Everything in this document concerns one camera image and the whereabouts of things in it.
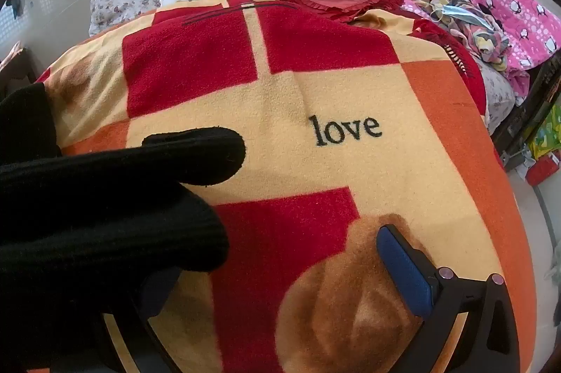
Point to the blue face mask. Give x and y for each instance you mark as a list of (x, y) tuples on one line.
[(464, 14)]

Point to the colourful patterned cloth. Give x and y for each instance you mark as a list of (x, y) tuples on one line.
[(482, 40)]

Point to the green bag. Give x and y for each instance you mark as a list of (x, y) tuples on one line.
[(548, 132)]

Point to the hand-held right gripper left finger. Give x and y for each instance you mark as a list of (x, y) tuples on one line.
[(151, 294)]

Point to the black pants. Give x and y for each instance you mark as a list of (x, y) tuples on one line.
[(87, 202)]

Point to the red box on floor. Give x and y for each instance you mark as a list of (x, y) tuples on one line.
[(543, 173)]

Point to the dark wooden bed frame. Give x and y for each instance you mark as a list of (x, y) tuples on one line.
[(526, 110)]

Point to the floral bed sheet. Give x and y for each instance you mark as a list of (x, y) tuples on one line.
[(499, 97)]

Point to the red and yellow printed blanket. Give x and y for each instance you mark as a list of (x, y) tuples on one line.
[(307, 92)]

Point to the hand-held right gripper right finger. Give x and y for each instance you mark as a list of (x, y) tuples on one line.
[(403, 272)]

